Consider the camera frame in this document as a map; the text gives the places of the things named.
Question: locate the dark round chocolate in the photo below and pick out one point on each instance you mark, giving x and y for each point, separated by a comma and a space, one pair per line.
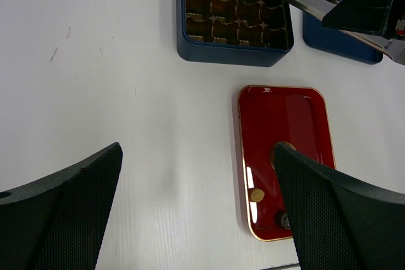
282, 220

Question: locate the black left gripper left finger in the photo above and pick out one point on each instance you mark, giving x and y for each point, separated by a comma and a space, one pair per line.
59, 221

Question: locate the blue chocolate tin box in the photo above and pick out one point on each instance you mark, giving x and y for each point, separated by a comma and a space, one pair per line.
242, 32

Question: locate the tan ridged chocolate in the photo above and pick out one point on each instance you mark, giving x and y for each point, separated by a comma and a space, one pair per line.
255, 195

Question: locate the blue tin lid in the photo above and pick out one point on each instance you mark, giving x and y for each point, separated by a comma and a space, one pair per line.
336, 42

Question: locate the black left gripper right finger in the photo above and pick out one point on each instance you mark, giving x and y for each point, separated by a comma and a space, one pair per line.
338, 221

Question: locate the red lacquer tray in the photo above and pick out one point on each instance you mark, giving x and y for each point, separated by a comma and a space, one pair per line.
266, 116

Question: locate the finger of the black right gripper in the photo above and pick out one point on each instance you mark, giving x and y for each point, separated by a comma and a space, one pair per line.
384, 18

